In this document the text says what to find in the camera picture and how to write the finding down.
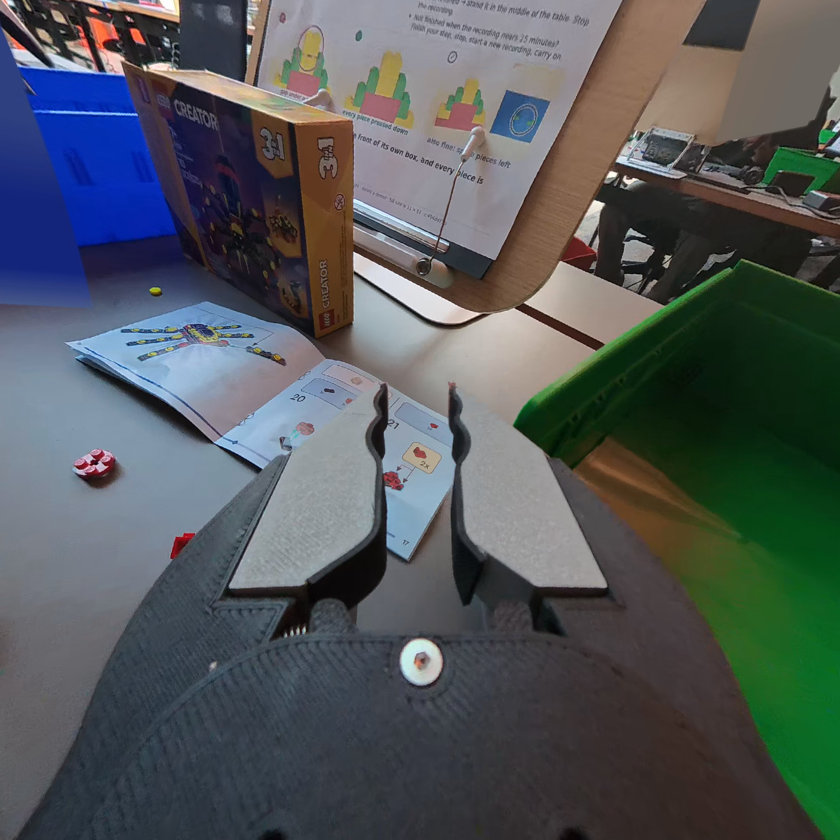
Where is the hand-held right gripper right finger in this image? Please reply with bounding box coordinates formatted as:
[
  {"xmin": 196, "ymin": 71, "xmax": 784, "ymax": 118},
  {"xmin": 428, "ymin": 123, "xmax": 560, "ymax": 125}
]
[{"xmin": 448, "ymin": 382, "xmax": 609, "ymax": 607}]

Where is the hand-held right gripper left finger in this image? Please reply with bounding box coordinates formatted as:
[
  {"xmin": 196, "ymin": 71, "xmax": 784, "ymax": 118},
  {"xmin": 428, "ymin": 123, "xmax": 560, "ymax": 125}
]
[{"xmin": 226, "ymin": 382, "xmax": 390, "ymax": 609}]

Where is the open lego instruction booklet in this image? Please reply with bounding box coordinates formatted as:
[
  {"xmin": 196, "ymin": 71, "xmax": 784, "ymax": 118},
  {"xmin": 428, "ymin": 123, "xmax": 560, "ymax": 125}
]
[{"xmin": 66, "ymin": 301, "xmax": 442, "ymax": 563}]

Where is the red round lego plate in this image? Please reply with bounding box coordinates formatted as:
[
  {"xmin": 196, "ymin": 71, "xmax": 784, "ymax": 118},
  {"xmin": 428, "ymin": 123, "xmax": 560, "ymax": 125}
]
[{"xmin": 73, "ymin": 448, "xmax": 118, "ymax": 483}]

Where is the yellow purple lego box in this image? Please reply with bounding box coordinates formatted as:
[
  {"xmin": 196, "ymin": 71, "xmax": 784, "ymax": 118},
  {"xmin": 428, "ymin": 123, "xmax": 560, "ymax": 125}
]
[{"xmin": 121, "ymin": 62, "xmax": 356, "ymax": 340}]

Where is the green plastic bin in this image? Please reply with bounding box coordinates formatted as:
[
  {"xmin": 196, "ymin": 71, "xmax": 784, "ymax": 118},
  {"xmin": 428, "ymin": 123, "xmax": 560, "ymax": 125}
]
[{"xmin": 514, "ymin": 259, "xmax": 840, "ymax": 840}]

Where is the wooden document stand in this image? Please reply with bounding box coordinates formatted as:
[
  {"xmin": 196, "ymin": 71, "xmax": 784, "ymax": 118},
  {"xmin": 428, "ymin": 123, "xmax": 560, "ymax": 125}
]
[{"xmin": 246, "ymin": 0, "xmax": 707, "ymax": 326}]

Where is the wooden background table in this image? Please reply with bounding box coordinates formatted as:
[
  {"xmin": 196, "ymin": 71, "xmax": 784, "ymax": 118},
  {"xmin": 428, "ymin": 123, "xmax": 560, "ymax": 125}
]
[{"xmin": 613, "ymin": 156, "xmax": 840, "ymax": 238}]

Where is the clear-framed electronics board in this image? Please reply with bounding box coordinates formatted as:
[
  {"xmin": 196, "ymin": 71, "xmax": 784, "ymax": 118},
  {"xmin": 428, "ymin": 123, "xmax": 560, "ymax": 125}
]
[{"xmin": 625, "ymin": 127, "xmax": 704, "ymax": 173}]

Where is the blue plastic crate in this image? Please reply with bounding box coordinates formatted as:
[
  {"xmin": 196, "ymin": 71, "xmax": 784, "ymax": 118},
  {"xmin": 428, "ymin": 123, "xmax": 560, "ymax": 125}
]
[{"xmin": 18, "ymin": 64, "xmax": 179, "ymax": 248}]

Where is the green box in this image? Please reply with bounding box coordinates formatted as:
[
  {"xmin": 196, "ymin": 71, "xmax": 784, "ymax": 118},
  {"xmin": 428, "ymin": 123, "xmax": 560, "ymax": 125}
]
[{"xmin": 764, "ymin": 147, "xmax": 840, "ymax": 198}]

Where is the black office chair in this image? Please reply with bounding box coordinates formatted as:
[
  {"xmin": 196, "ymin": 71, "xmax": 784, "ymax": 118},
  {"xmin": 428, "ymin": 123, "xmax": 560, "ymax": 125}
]
[{"xmin": 178, "ymin": 0, "xmax": 249, "ymax": 84}]

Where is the printed instruction sheet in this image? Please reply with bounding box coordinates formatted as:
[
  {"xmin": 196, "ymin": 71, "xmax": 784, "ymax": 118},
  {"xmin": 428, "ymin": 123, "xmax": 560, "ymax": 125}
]
[{"xmin": 256, "ymin": 0, "xmax": 624, "ymax": 261}]

